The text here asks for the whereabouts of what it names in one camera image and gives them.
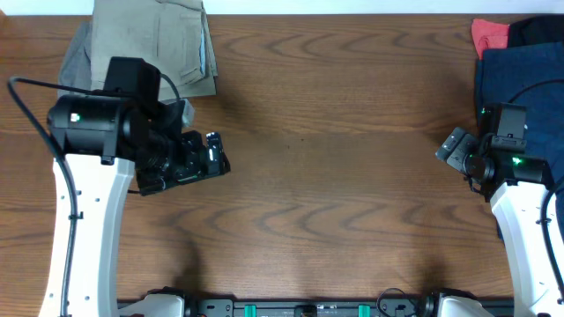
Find right black cable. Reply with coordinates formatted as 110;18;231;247
508;78;564;305

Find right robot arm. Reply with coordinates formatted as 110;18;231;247
435;103;563;316

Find navy blue shorts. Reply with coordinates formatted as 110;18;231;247
473;41;564;243

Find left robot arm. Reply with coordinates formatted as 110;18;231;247
40;57;230;316

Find light khaki shorts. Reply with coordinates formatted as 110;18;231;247
91;0;218;98

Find left black cable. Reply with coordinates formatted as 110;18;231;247
6;72;182;317

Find black garment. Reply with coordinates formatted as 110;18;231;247
508;15;564;48

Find folded grey shorts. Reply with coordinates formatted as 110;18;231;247
57;21;93;90

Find red garment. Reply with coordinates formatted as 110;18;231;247
471;18;509;60

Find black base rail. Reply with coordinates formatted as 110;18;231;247
184;295;424;317

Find black cable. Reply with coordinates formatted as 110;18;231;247
6;72;182;317
508;78;564;305

